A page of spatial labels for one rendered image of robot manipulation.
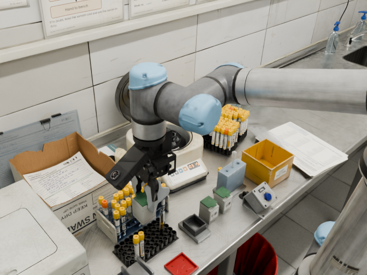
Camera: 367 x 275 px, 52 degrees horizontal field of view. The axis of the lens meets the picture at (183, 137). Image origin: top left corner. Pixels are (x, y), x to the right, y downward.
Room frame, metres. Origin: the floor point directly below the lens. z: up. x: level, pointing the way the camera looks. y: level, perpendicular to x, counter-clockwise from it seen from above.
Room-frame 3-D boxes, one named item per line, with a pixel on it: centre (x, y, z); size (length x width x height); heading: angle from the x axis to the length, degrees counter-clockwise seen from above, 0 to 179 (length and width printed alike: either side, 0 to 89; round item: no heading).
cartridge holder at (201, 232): (0.78, -0.05, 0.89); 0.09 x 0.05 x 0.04; 44
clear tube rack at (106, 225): (0.82, 0.14, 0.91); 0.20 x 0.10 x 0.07; 135
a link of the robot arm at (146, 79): (0.67, 0.07, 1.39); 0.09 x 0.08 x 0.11; 55
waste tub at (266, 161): (1.06, -0.30, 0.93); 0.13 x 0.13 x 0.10; 42
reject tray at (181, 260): (0.64, -0.01, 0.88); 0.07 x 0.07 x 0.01; 45
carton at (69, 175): (0.89, 0.36, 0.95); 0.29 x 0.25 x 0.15; 45
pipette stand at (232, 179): (0.97, -0.17, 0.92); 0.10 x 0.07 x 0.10; 137
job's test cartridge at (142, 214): (0.66, 0.09, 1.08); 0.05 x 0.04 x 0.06; 42
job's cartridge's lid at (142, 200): (0.66, 0.09, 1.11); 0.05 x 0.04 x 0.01; 42
